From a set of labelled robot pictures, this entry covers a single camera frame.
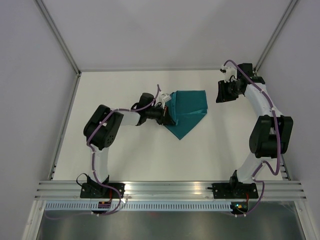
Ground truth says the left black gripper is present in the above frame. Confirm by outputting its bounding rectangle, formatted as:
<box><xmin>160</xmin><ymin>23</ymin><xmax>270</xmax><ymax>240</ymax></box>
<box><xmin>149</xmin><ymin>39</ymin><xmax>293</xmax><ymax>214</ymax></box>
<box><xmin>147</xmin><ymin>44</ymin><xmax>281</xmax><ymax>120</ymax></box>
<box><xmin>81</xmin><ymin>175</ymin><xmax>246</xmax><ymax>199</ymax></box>
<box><xmin>146</xmin><ymin>104</ymin><xmax>176</xmax><ymax>126</ymax></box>

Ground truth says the teal cloth napkin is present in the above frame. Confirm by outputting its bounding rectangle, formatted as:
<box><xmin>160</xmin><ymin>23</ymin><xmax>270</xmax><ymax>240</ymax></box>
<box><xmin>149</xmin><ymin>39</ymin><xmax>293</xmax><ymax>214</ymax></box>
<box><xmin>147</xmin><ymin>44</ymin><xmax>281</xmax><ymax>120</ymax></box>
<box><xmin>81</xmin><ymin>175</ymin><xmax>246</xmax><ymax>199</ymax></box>
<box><xmin>165</xmin><ymin>90</ymin><xmax>208</xmax><ymax>140</ymax></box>

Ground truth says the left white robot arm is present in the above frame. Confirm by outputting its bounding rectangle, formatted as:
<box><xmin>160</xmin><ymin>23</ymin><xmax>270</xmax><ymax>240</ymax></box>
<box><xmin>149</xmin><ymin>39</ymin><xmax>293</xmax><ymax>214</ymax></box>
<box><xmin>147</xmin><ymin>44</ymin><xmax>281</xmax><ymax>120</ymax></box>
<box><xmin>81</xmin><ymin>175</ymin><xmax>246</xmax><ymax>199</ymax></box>
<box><xmin>83</xmin><ymin>92</ymin><xmax>176</xmax><ymax>198</ymax></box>

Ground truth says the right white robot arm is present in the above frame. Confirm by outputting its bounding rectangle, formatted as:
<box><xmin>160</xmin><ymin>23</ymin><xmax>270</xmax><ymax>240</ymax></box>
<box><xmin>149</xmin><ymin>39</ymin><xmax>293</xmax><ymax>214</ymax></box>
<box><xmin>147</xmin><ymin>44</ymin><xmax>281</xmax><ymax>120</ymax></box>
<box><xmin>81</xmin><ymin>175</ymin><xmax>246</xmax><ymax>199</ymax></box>
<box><xmin>216</xmin><ymin>59</ymin><xmax>294</xmax><ymax>198</ymax></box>

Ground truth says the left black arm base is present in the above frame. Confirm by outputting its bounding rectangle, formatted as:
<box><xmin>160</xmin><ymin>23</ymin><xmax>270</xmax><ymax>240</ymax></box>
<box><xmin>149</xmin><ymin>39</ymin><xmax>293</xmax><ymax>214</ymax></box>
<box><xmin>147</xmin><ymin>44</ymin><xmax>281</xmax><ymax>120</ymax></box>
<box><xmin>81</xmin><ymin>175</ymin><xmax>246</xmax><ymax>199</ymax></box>
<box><xmin>80</xmin><ymin>182</ymin><xmax>125</xmax><ymax>199</ymax></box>

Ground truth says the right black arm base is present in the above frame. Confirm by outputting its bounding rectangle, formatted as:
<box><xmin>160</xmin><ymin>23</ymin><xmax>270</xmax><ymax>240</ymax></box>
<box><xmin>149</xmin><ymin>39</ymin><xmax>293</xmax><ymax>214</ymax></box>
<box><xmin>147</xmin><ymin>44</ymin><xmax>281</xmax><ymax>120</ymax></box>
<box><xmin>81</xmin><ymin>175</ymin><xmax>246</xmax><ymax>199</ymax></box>
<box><xmin>207</xmin><ymin>183</ymin><xmax>259</xmax><ymax>200</ymax></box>

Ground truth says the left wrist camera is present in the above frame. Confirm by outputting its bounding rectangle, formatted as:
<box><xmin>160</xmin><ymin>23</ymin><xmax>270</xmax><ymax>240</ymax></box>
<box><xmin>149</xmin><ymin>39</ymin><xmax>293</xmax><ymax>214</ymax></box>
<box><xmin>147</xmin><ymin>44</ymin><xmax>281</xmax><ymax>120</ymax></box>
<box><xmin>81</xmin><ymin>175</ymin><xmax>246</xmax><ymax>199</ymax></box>
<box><xmin>159</xmin><ymin>91</ymin><xmax>172</xmax><ymax>106</ymax></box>

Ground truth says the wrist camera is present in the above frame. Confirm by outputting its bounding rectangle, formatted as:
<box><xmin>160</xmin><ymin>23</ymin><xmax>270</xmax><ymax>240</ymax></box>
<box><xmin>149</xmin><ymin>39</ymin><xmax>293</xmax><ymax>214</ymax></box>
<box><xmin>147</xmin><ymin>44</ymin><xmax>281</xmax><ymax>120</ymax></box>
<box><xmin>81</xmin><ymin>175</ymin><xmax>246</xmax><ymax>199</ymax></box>
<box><xmin>159</xmin><ymin>91</ymin><xmax>172</xmax><ymax>106</ymax></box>
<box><xmin>220</xmin><ymin>65</ymin><xmax>237</xmax><ymax>83</ymax></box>

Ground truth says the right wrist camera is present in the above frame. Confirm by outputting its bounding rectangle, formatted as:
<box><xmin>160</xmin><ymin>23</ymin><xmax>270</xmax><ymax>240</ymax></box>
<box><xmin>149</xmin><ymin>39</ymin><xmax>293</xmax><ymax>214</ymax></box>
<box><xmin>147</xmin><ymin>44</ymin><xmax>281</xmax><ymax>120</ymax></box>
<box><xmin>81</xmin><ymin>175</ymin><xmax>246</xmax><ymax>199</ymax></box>
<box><xmin>220</xmin><ymin>65</ymin><xmax>237</xmax><ymax>83</ymax></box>

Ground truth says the right aluminium frame post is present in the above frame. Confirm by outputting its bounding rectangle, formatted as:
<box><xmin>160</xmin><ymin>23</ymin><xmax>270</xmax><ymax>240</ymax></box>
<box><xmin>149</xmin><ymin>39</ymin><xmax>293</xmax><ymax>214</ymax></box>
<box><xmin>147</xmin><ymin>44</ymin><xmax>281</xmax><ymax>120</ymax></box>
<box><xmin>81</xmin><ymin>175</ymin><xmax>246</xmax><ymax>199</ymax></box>
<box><xmin>253</xmin><ymin>0</ymin><xmax>300</xmax><ymax>73</ymax></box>

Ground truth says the aluminium frame post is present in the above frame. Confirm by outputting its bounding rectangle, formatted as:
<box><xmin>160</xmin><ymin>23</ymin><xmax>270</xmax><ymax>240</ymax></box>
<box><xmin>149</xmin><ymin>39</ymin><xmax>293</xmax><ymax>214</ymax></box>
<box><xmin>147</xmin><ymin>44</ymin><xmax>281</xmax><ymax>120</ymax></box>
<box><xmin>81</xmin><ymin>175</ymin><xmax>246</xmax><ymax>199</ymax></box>
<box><xmin>253</xmin><ymin>0</ymin><xmax>300</xmax><ymax>73</ymax></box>
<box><xmin>33</xmin><ymin>0</ymin><xmax>81</xmax><ymax>75</ymax></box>

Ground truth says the left aluminium frame post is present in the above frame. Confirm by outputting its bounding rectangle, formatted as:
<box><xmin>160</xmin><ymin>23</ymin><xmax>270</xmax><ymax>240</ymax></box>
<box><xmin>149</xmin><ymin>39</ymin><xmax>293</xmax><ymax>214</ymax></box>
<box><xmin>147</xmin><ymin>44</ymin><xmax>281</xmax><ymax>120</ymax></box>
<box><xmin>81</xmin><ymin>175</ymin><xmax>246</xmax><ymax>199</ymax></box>
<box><xmin>33</xmin><ymin>0</ymin><xmax>81</xmax><ymax>75</ymax></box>

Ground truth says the aluminium mounting rail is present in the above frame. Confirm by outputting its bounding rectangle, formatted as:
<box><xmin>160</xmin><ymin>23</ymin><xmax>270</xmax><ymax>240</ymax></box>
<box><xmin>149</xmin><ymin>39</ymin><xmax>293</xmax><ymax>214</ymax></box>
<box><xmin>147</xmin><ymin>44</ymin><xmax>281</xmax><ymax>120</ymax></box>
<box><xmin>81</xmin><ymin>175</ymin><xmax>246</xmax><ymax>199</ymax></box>
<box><xmin>34</xmin><ymin>180</ymin><xmax>307</xmax><ymax>202</ymax></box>

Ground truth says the white slotted cable duct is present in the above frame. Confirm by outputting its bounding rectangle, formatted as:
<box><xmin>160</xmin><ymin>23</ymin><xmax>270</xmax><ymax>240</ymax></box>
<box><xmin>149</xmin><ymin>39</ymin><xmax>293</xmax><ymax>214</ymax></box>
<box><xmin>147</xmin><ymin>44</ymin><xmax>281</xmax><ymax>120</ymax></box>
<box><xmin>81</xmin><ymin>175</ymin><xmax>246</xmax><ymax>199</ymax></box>
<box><xmin>45</xmin><ymin>201</ymin><xmax>231</xmax><ymax>212</ymax></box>

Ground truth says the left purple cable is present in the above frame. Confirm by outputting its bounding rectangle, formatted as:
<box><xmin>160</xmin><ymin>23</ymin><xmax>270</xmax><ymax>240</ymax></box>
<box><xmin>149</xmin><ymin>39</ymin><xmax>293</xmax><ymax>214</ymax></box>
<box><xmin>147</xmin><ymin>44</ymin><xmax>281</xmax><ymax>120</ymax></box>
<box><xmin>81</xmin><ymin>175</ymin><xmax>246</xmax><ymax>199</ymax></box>
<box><xmin>44</xmin><ymin>84</ymin><xmax>163</xmax><ymax>221</ymax></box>

